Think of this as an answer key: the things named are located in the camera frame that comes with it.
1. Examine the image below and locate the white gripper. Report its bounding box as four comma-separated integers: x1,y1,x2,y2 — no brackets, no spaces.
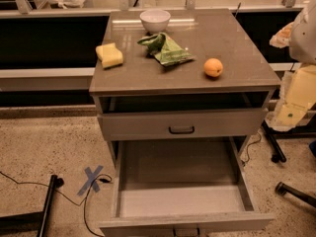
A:
266,23,316,131

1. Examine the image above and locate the orange fruit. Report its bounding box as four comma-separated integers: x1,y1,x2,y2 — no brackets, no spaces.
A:
203,58,223,77

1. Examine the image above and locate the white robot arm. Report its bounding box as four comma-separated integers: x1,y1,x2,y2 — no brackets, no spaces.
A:
268,0,316,131

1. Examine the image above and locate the grey drawer cabinet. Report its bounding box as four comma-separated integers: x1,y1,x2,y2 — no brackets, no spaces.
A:
88,8,282,237

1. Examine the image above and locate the closed upper drawer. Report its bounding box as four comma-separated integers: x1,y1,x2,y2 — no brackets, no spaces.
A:
98,109,268,141

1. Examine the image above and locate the open lower drawer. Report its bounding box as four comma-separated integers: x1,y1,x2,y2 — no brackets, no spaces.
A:
100,137,274,237

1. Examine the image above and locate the black stand leg right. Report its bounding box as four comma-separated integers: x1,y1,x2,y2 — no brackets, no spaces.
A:
262,121,286,163

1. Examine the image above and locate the black stand leg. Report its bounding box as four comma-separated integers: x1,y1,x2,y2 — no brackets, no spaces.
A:
0,175,64,237
262,121,286,163

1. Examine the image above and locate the black caster leg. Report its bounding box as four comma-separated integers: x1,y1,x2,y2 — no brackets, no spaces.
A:
275,182,316,207

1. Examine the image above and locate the green chip bag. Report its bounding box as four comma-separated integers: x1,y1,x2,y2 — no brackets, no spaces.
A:
137,33,195,67

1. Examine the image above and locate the white ceramic bowl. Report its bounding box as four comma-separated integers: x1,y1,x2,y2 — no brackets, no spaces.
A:
139,9,171,34

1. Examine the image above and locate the yellow sponge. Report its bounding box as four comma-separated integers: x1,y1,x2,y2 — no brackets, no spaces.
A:
96,42,123,68

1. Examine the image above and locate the blue tape cross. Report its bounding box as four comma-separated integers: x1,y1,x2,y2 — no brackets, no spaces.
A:
77,165,103,196

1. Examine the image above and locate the black stand leg left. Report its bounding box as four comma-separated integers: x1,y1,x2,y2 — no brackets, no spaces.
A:
0,175,64,237

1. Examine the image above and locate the thin cable right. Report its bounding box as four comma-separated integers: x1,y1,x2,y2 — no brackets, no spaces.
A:
240,131,263,167

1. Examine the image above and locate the black floor cable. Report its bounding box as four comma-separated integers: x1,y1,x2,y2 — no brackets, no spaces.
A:
0,171,114,237

